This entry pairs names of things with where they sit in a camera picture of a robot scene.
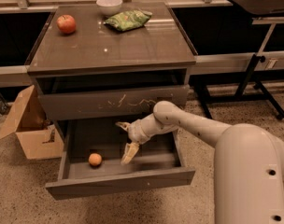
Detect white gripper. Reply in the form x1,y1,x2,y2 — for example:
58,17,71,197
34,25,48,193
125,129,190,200
115,119,150,165

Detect orange fruit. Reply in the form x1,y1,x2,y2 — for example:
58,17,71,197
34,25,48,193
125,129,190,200
89,153,102,167

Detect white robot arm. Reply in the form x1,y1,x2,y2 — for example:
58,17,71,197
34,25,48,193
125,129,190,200
117,101,284,224

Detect scratched grey top drawer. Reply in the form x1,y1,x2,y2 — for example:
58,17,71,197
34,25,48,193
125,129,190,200
38,85,190,120

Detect open grey middle drawer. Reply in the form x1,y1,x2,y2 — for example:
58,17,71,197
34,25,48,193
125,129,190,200
46,117,194,200

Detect grey drawer cabinet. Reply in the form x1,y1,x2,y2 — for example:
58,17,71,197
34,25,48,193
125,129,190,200
24,1,199,142

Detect cardboard box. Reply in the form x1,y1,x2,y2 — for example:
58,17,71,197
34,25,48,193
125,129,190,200
0,85,64,160

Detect green chip bag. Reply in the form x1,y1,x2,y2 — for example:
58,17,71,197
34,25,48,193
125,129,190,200
104,9,152,32

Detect red apple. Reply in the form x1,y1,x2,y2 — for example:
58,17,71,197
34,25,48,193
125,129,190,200
56,15,77,35

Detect white bowl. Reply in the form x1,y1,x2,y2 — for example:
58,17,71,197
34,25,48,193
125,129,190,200
96,0,122,16

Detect black side table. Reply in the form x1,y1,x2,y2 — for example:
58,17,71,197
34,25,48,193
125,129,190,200
191,0,284,119

